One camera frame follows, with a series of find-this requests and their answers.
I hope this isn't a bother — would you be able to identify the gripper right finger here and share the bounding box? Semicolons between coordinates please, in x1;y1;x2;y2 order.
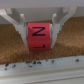
51;7;78;45

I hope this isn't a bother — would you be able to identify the pink block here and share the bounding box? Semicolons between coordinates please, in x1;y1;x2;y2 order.
25;21;54;52

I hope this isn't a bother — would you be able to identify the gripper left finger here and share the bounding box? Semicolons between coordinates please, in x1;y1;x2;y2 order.
0;7;29;46

